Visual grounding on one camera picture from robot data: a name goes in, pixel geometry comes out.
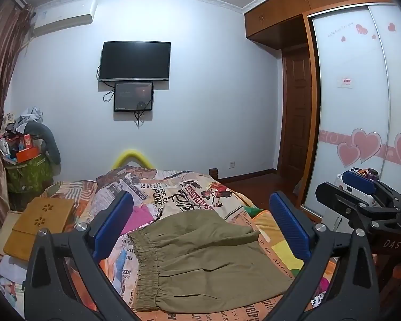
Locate white air conditioner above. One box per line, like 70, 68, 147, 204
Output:
32, 0, 98, 38

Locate striped pink curtain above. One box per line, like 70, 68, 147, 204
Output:
0, 0, 36, 215

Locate small black monitor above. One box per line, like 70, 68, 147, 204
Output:
114, 81, 154, 112

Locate green patterned bag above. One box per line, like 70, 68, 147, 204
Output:
5, 154, 54, 194

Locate pile of crumpled clothes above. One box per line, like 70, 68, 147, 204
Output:
0, 107, 47, 138

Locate wall-mounted black television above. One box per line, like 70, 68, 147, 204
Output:
98, 41, 172, 82

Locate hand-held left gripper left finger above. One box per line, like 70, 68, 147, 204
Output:
22, 190, 144, 321

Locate colourful fleece blanket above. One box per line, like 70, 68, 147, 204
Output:
244, 205, 331, 308

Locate wooden overhead cabinet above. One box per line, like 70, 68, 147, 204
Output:
243, 0, 393, 47

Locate heart-patterned sliding wardrobe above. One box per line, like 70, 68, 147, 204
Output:
302, 2, 401, 223

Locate cartoon printed cloth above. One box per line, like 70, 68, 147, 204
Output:
0, 254, 32, 310

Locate yellow foam bed guard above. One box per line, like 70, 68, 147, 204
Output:
112, 150, 157, 171

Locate newspaper printed blanket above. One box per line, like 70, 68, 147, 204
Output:
0, 166, 325, 321

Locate pink cloth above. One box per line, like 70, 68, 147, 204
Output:
122, 204, 156, 235

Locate black monitor cable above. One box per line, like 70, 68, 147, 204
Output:
134, 102, 152, 129
102, 85, 116, 104

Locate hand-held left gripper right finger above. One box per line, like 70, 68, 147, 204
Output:
261, 191, 380, 321

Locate cream flat board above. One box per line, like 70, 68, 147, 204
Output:
0, 210, 25, 262

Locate khaki pants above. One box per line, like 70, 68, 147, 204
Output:
129, 210, 295, 313

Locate wooden lap desk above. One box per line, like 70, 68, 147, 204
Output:
3, 197, 75, 263

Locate orange box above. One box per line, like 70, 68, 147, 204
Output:
16, 146, 41, 163

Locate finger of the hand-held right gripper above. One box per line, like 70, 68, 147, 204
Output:
315, 181, 401, 231
341, 170, 401, 205

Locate brown wooden door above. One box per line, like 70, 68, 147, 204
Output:
277, 45, 314, 189

